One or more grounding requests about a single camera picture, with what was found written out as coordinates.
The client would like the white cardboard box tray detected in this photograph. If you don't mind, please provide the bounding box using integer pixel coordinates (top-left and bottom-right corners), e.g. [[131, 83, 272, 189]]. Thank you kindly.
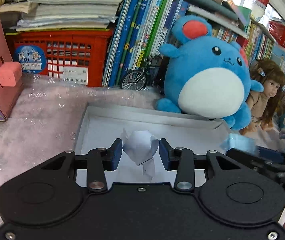
[[75, 103, 231, 188]]

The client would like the big blue round plush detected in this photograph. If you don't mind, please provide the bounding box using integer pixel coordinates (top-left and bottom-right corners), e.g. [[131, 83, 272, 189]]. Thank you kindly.
[[155, 15, 263, 130]]

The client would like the red plastic crate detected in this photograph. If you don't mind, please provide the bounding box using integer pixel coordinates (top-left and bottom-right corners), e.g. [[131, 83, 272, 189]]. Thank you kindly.
[[5, 29, 113, 87]]

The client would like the red white canister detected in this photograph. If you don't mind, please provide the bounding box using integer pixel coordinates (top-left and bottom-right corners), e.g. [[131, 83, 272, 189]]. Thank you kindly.
[[251, 0, 269, 22]]

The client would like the miniature bicycle model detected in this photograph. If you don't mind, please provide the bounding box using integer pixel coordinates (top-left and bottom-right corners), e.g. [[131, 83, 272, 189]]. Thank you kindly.
[[120, 56, 162, 91]]

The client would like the stack of books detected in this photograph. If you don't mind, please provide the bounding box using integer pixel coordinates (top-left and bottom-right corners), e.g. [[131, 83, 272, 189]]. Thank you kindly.
[[0, 0, 123, 31]]

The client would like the row of upright books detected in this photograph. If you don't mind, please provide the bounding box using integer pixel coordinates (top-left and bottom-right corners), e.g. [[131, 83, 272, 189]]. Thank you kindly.
[[102, 0, 285, 93]]

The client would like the brown haired baby doll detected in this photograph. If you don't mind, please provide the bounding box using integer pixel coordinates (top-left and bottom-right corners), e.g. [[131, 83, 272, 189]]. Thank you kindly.
[[240, 59, 285, 135]]

